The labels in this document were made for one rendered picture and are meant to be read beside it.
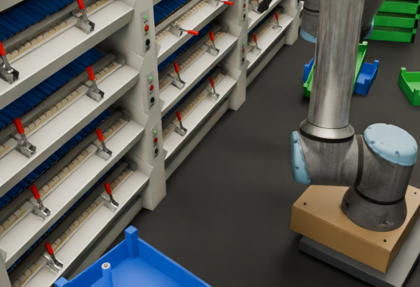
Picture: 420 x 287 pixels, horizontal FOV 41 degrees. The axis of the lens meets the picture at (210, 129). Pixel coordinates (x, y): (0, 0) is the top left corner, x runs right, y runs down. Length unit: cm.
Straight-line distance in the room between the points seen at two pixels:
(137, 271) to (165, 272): 6
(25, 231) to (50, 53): 43
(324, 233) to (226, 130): 76
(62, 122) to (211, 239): 67
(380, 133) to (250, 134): 80
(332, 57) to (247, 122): 95
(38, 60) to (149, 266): 51
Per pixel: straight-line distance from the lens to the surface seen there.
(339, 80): 151
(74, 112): 147
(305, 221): 175
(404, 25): 313
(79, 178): 156
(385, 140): 160
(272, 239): 186
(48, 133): 141
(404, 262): 179
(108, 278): 119
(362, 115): 248
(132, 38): 160
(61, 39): 139
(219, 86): 229
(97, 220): 172
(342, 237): 172
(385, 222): 173
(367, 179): 161
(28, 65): 130
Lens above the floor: 133
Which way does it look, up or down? 35 degrees down
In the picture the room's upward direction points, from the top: 1 degrees counter-clockwise
